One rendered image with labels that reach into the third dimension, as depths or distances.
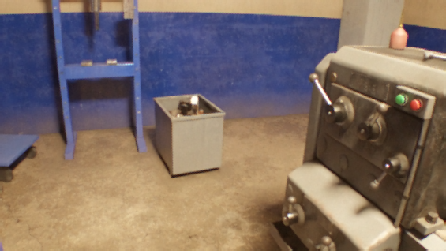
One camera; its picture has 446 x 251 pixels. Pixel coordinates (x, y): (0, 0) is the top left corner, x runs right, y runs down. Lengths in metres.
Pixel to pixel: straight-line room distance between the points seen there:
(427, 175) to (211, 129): 2.05
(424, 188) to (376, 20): 3.62
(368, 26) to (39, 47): 3.82
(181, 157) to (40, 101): 1.91
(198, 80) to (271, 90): 1.02
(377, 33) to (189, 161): 2.94
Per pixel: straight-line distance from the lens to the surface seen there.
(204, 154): 2.90
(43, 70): 3.99
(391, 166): 1.08
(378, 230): 1.18
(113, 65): 3.39
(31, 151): 3.60
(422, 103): 1.03
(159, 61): 3.95
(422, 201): 1.15
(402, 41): 1.47
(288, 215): 1.40
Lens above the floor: 1.48
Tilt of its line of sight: 21 degrees down
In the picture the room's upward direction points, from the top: 2 degrees clockwise
